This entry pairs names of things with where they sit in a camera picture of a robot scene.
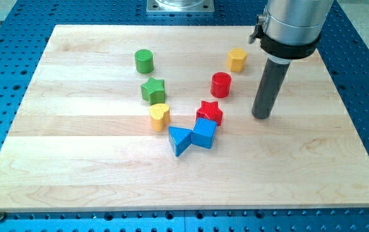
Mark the red star block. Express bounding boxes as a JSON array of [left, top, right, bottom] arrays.
[[196, 101, 223, 126]]

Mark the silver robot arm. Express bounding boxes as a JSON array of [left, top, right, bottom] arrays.
[[248, 0, 333, 65]]

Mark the yellow heart block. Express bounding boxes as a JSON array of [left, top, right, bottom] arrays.
[[150, 103, 170, 132]]

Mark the blue triangle block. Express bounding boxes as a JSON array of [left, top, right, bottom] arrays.
[[168, 126, 192, 157]]

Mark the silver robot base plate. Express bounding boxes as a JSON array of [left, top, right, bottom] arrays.
[[146, 0, 215, 13]]

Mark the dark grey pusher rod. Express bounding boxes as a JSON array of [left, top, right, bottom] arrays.
[[252, 57, 292, 119]]

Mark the blue perforated metal table plate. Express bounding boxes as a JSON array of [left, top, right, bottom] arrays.
[[0, 0, 369, 232]]

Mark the yellow hexagon block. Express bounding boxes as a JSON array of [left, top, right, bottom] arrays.
[[226, 48, 248, 72]]

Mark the green cylinder block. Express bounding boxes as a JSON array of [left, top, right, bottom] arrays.
[[134, 49, 154, 73]]

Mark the light wooden board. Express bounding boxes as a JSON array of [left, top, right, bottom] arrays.
[[0, 24, 369, 212]]

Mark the green star block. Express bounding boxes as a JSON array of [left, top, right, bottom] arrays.
[[141, 77, 166, 105]]

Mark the blue cube block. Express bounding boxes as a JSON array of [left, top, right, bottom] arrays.
[[192, 117, 217, 149]]

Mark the red cylinder block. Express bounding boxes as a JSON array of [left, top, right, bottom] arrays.
[[210, 72, 232, 98]]

